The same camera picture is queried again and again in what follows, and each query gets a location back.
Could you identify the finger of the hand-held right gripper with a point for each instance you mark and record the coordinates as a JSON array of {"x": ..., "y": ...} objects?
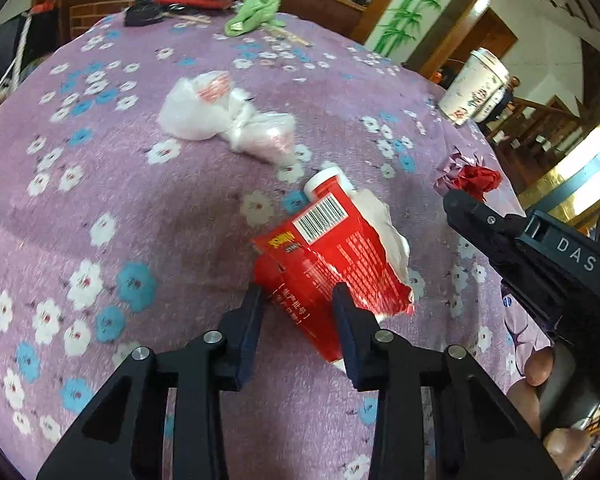
[
  {"x": 502, "y": 265},
  {"x": 480, "y": 220}
]

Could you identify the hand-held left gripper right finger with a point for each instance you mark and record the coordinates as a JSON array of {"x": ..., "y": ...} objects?
[{"x": 347, "y": 342}]

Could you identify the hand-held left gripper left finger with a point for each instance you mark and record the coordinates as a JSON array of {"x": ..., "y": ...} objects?
[{"x": 250, "y": 332}]

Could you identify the red wrapper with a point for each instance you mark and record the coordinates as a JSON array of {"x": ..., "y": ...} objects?
[
  {"x": 480, "y": 177},
  {"x": 450, "y": 167}
]

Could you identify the red torn package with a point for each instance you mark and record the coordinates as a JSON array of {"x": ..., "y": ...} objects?
[{"x": 330, "y": 255}]

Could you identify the person's right hand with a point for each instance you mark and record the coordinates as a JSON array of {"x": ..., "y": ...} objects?
[{"x": 527, "y": 405}]

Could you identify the purple packet with blue spot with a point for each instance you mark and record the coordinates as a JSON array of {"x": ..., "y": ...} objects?
[{"x": 522, "y": 330}]

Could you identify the wooden stair railing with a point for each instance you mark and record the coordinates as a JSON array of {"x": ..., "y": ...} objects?
[{"x": 540, "y": 125}]

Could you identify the white paper cup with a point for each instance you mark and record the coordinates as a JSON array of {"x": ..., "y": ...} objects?
[{"x": 472, "y": 90}]

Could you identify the purple floral tablecloth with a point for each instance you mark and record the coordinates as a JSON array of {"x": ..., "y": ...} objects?
[{"x": 130, "y": 210}]

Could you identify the white plastic bag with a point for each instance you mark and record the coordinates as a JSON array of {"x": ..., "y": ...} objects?
[{"x": 195, "y": 115}]

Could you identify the wooden counter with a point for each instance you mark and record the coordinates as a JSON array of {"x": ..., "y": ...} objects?
[{"x": 320, "y": 10}]

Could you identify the wooden stick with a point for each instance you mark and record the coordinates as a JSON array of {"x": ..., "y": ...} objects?
[
  {"x": 192, "y": 19},
  {"x": 287, "y": 36}
]

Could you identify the green cloth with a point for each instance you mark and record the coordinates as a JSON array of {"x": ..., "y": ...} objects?
[{"x": 255, "y": 7}]

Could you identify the black pouch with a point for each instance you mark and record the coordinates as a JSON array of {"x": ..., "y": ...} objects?
[{"x": 142, "y": 15}]

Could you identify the bamboo wall poster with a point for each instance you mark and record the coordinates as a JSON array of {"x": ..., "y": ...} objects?
[{"x": 410, "y": 5}]

